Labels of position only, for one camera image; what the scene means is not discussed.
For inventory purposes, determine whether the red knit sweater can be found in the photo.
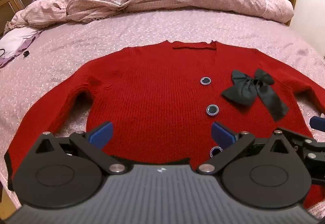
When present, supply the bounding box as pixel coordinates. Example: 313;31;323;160
4;40;325;210

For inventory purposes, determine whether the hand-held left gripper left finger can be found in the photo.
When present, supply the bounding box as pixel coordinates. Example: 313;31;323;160
34;122;129;176

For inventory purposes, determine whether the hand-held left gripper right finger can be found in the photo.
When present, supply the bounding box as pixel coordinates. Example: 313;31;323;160
197;122;292;175

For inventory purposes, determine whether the lilac cloth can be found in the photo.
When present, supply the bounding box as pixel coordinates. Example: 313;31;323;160
0;28;42;68

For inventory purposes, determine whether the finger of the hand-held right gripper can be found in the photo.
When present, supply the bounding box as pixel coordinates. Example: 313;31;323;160
309;116;325;129
278;128;325;185

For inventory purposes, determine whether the pink floral bed sheet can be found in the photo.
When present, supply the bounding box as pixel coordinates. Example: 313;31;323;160
0;8;325;212

